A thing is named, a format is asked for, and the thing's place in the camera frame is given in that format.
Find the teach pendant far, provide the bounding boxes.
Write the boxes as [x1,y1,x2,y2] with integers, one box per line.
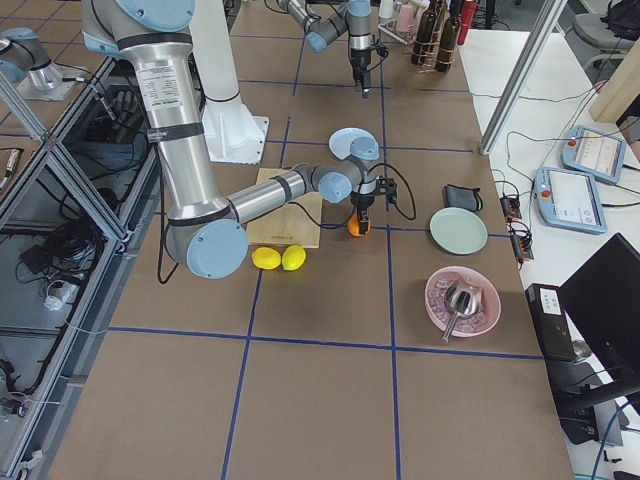
[561,125,626,184]

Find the aluminium frame post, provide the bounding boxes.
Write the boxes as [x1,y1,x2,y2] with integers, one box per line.
[479,0,568,155]

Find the metal scoop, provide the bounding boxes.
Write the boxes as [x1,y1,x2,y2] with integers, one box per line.
[441,280,483,343]

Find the dark wine bottle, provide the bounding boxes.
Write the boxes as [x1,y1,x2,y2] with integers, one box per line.
[435,0,463,73]
[411,0,439,65]

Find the black monitor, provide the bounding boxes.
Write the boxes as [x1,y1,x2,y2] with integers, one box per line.
[556,233,639,415]

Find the wooden cutting board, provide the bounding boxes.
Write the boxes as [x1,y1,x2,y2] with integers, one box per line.
[246,192,323,249]

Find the orange fruit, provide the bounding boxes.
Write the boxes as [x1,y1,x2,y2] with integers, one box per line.
[347,215,369,237]

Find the copper wire bottle rack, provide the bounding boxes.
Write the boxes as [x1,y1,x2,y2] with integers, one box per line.
[411,35,456,73]

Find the grey folded cloth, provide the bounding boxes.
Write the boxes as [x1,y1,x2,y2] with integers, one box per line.
[443,184,484,212]

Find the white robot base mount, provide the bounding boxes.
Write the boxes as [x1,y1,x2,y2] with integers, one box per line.
[202,100,269,165]

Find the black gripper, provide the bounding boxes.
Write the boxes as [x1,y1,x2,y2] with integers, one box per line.
[351,176,397,234]
[351,47,389,99]

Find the light blue plate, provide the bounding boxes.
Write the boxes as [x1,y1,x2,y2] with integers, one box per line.
[328,127,377,160]

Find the light green plate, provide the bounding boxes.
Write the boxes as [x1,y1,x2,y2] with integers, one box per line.
[429,207,488,255]

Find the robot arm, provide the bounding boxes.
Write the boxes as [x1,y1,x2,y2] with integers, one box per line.
[276,0,389,99]
[83,1,390,279]

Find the pink bowl with ice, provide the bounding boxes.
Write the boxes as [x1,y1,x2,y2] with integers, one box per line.
[424,266,501,340]

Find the black computer box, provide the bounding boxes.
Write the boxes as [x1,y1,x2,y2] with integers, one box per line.
[525,283,575,362]

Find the yellow lemon outer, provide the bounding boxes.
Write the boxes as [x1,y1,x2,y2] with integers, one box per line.
[251,247,281,270]

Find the teach pendant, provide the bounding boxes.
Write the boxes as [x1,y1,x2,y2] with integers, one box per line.
[534,167,607,234]
[561,125,626,184]

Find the yellow lemon near board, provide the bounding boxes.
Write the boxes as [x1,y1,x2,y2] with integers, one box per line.
[281,245,307,271]

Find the teach pendant near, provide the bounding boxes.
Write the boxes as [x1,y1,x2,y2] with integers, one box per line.
[534,167,607,234]

